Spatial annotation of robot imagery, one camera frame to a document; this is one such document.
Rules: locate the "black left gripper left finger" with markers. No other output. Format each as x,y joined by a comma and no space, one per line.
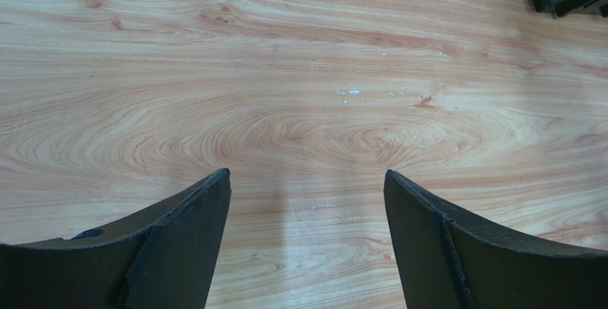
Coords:
162,256

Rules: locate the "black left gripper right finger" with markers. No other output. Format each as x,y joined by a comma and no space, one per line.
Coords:
450,257

